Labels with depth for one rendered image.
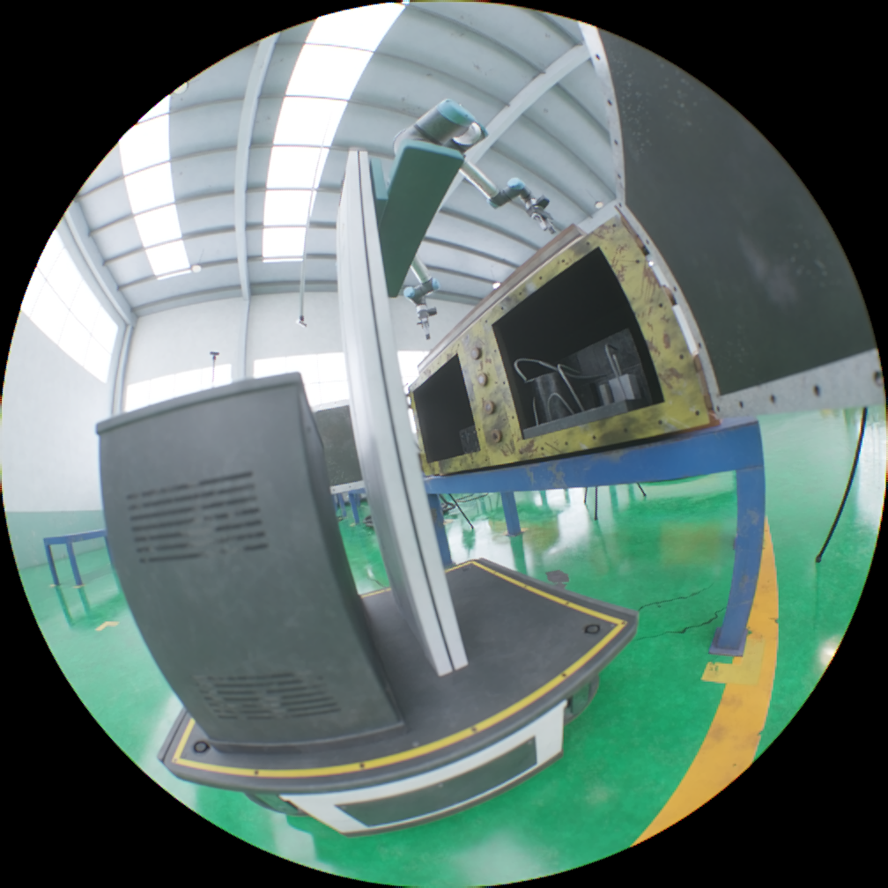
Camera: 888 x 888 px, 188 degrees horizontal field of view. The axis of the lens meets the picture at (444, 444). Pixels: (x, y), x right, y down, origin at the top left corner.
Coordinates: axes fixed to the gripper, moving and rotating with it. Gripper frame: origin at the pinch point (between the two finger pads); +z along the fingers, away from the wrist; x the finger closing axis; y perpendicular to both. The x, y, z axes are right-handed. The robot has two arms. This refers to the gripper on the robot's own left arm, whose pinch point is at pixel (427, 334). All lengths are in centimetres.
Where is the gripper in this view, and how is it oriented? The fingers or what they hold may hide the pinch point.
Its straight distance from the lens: 171.7
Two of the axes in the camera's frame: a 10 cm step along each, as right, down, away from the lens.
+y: -9.8, 2.1, 0.1
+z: 2.1, 9.7, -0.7
